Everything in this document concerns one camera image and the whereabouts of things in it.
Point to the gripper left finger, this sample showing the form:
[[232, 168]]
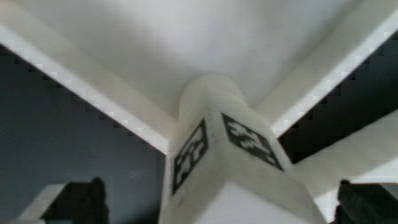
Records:
[[68, 204]]

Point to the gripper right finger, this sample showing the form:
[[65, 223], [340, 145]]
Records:
[[369, 203]]

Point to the white square table top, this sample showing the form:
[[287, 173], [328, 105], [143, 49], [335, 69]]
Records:
[[127, 48]]

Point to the white leg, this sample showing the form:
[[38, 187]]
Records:
[[230, 182]]

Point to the white U-shaped fence wall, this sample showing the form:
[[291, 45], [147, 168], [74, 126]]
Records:
[[358, 159]]

